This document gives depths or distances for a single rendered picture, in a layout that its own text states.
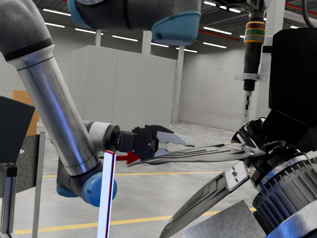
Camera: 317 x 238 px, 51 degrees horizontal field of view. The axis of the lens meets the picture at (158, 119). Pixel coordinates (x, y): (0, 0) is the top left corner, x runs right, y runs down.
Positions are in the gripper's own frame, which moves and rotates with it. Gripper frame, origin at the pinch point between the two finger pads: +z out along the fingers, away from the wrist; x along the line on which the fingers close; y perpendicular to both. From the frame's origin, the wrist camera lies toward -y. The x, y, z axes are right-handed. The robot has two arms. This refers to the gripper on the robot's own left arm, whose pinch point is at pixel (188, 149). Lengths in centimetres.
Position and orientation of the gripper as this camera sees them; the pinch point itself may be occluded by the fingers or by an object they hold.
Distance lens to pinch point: 75.7
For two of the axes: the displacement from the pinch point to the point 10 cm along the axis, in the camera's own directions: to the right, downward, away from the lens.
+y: 2.4, 0.8, 9.7
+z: 9.6, 1.1, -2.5
